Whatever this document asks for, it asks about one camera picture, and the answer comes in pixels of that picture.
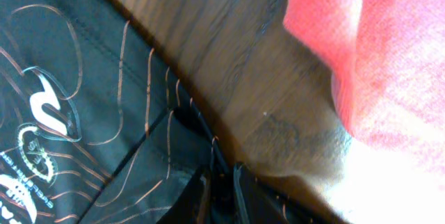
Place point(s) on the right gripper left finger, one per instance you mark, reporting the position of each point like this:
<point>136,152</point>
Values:
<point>193,205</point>

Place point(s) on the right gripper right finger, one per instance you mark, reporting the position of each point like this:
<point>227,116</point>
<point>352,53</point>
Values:
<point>257,203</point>

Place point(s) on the black jersey with orange contour lines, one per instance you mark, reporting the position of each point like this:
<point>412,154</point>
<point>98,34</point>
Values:
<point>95,128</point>

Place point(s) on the red shirt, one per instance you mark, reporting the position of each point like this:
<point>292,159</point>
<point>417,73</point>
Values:
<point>387,64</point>

